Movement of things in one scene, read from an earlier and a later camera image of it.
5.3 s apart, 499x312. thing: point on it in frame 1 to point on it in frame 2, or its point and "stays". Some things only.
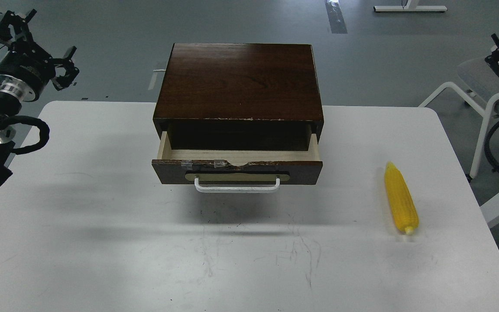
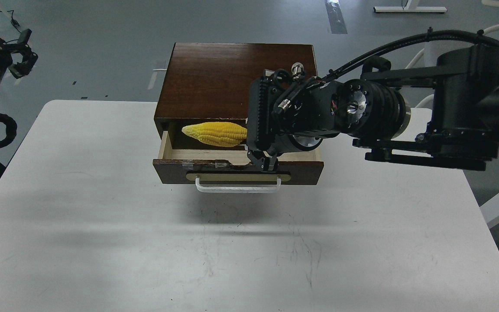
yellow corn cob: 402,201 to 219,134
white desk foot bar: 410,5 stays
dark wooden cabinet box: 244,96 stays
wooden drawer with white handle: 237,171 stays
